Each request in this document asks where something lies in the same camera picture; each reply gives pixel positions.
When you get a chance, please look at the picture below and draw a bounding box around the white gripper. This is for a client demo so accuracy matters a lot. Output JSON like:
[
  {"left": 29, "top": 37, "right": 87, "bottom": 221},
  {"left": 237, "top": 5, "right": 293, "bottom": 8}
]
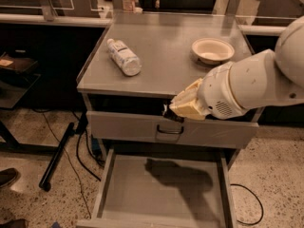
[{"left": 169, "top": 62, "right": 247, "bottom": 121}]

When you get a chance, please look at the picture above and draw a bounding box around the dark shoe bottom left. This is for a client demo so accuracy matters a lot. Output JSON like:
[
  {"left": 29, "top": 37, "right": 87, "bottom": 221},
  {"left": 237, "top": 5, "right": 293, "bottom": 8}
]
[{"left": 0, "top": 218, "right": 29, "bottom": 228}]

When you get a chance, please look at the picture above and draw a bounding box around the black metal floor bar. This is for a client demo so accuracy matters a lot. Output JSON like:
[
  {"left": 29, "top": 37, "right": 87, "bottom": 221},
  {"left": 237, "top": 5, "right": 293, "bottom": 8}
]
[{"left": 39, "top": 123, "right": 74, "bottom": 192}]

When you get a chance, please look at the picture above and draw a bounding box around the dark side table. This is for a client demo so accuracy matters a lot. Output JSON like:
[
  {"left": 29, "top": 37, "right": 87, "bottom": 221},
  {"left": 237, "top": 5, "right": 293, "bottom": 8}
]
[{"left": 0, "top": 52, "right": 56, "bottom": 155}]

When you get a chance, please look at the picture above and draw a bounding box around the black drawer handle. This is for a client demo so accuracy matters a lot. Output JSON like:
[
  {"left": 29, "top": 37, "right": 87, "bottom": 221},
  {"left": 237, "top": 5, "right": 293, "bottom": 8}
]
[{"left": 157, "top": 124, "right": 184, "bottom": 135}]

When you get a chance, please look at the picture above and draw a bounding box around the black floor cable right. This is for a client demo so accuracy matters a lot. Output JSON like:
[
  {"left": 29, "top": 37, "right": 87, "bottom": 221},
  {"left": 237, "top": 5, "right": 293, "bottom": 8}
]
[{"left": 230, "top": 183, "right": 265, "bottom": 226}]

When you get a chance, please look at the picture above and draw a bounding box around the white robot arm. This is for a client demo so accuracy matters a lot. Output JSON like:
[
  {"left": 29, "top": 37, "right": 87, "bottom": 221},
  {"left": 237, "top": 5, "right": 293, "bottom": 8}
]
[{"left": 169, "top": 17, "right": 304, "bottom": 120}]

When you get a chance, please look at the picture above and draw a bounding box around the black floor cable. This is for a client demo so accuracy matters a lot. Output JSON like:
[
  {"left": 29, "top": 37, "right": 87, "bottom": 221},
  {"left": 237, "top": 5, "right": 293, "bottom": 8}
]
[
  {"left": 230, "top": 183, "right": 265, "bottom": 226},
  {"left": 31, "top": 107, "right": 106, "bottom": 220}
]

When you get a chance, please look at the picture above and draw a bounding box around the black rxbar chocolate wrapper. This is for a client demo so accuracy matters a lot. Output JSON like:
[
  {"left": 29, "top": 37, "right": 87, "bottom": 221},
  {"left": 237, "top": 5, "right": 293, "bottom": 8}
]
[{"left": 162, "top": 104, "right": 184, "bottom": 124}]

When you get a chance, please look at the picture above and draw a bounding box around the closed grey upper drawer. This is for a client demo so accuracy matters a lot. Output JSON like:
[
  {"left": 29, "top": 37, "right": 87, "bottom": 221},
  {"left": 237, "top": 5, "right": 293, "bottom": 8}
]
[{"left": 86, "top": 111, "right": 258, "bottom": 148}]

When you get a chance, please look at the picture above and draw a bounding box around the clear plastic water bottle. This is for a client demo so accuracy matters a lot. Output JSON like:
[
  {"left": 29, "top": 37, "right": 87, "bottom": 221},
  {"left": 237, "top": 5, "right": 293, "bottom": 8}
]
[{"left": 106, "top": 39, "right": 142, "bottom": 77}]

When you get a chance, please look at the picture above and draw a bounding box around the grey metal drawer cabinet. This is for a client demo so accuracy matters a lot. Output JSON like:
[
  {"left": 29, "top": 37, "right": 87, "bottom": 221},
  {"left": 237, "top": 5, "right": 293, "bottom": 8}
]
[{"left": 75, "top": 11, "right": 270, "bottom": 228}]

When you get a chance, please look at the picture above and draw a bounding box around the white paper bowl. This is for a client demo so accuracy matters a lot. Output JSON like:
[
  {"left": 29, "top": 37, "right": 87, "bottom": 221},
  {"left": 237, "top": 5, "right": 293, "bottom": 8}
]
[{"left": 191, "top": 38, "right": 235, "bottom": 65}]

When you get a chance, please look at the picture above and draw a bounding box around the black floor cable left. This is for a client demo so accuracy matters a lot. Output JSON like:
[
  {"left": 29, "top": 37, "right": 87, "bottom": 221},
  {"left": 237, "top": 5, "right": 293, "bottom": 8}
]
[{"left": 31, "top": 107, "right": 106, "bottom": 220}]

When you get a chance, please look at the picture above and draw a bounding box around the dark shoe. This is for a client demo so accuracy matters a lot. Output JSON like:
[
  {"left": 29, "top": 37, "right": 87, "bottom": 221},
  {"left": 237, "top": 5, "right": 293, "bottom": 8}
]
[
  {"left": 0, "top": 218, "right": 29, "bottom": 228},
  {"left": 0, "top": 168, "right": 19, "bottom": 187}
]

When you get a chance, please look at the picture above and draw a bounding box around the open grey middle drawer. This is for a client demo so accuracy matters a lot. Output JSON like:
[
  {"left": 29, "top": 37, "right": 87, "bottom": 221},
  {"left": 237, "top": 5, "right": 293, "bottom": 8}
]
[{"left": 76, "top": 145, "right": 238, "bottom": 228}]

